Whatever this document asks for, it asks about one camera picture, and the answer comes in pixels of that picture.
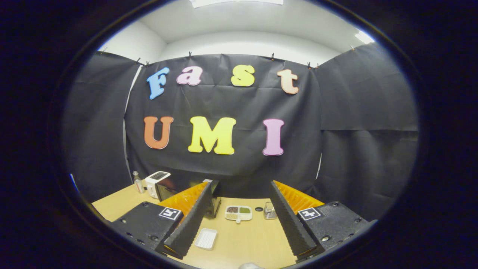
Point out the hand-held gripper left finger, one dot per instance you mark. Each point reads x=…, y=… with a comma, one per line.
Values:
x=194, y=218

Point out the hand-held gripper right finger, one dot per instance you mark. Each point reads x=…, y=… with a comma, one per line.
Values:
x=287, y=218

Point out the black toaster oven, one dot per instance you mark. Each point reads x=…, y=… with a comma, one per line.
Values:
x=216, y=201

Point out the white bread toaster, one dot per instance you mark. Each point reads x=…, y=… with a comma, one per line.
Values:
x=153, y=185

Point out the white rectangular plastic tray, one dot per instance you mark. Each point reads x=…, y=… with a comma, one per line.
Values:
x=206, y=239

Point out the white divided dish with beans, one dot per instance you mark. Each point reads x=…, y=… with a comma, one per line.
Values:
x=234, y=216

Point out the small clear bottle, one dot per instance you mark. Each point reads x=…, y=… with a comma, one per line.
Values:
x=138, y=185

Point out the small ceiling light panel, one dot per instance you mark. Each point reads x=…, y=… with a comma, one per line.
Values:
x=364, y=37

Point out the long ceiling light panel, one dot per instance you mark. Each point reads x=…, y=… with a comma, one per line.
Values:
x=235, y=2

